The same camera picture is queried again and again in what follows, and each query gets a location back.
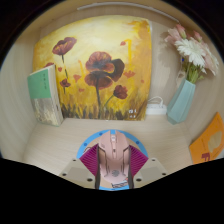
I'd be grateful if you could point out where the white power cable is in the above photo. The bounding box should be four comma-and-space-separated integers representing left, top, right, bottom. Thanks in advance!
148, 96, 165, 107

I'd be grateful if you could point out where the pink computer mouse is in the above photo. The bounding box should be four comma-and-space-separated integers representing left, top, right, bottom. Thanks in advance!
96, 129, 132, 190

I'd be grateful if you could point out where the pale teal faceted vase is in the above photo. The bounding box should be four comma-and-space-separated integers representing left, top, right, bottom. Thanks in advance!
166, 78, 197, 126

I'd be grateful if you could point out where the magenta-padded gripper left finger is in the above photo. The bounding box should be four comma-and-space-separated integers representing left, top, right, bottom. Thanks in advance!
59, 143, 102, 190

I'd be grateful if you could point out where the yellow poppy flower painting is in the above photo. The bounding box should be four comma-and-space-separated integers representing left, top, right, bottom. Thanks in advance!
32, 15, 153, 122

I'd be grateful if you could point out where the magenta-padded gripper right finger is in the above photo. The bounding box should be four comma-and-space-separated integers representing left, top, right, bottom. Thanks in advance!
128, 143, 169, 190

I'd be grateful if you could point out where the green and beige book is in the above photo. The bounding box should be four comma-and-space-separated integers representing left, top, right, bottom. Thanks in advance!
27, 63, 64, 128

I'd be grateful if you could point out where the white power strip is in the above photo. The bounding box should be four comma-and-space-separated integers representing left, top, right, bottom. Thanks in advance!
145, 103, 168, 116

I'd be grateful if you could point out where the round blue-rimmed cartoon mouse pad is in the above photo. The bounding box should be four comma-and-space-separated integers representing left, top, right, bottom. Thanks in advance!
75, 129, 149, 192

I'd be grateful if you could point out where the orange book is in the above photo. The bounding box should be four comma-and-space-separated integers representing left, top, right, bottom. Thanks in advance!
188, 111, 224, 165

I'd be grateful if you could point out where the pink and white flower bouquet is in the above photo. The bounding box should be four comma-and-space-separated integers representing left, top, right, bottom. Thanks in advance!
164, 23, 220, 84

